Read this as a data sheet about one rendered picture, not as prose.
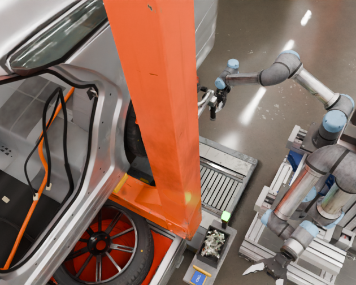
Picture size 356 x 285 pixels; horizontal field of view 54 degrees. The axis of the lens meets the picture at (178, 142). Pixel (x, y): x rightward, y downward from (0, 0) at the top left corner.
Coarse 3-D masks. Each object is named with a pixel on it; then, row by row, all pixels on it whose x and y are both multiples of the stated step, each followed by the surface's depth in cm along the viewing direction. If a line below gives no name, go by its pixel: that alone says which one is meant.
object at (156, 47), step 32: (128, 0) 76; (160, 0) 73; (192, 0) 87; (128, 32) 85; (160, 32) 79; (192, 32) 94; (128, 64) 96; (160, 64) 89; (192, 64) 103; (160, 96) 100; (192, 96) 114; (160, 128) 116; (192, 128) 128; (160, 160) 137; (192, 160) 144; (160, 192) 168; (192, 192) 167; (192, 224) 197
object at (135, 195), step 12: (132, 180) 221; (120, 192) 217; (132, 192) 217; (144, 192) 212; (156, 192) 205; (120, 204) 228; (132, 204) 213; (144, 204) 208; (156, 204) 196; (144, 216) 221; (156, 216) 207
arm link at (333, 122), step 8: (328, 112) 195; (336, 112) 194; (328, 120) 192; (336, 120) 191; (344, 120) 191; (320, 128) 200; (328, 128) 193; (336, 128) 191; (328, 136) 198; (336, 136) 198
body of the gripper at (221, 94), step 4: (224, 88) 232; (228, 88) 232; (216, 92) 228; (220, 92) 229; (224, 92) 227; (228, 92) 236; (216, 96) 228; (220, 96) 226; (224, 96) 226; (220, 100) 230; (224, 100) 230
